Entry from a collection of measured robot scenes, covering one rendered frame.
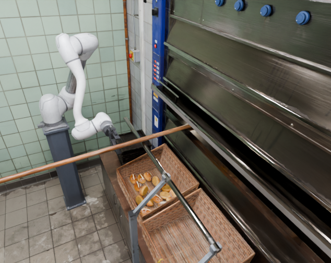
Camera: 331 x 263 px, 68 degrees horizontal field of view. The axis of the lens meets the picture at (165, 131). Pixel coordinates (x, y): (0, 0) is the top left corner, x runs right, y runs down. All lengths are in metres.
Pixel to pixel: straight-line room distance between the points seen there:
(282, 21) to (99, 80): 2.03
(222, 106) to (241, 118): 0.15
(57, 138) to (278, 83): 1.80
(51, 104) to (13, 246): 1.40
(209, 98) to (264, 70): 0.44
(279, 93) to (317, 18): 0.29
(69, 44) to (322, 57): 1.44
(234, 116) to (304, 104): 0.41
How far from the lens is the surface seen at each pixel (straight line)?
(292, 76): 1.11
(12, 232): 2.95
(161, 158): 2.26
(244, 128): 1.31
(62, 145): 2.36
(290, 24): 1.11
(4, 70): 2.64
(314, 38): 1.05
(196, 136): 1.75
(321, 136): 1.07
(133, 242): 1.76
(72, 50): 1.81
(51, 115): 2.20
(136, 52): 2.39
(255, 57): 1.23
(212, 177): 1.71
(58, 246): 2.68
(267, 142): 1.23
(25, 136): 2.95
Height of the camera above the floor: 2.18
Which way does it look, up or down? 34 degrees down
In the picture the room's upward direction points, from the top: 2 degrees clockwise
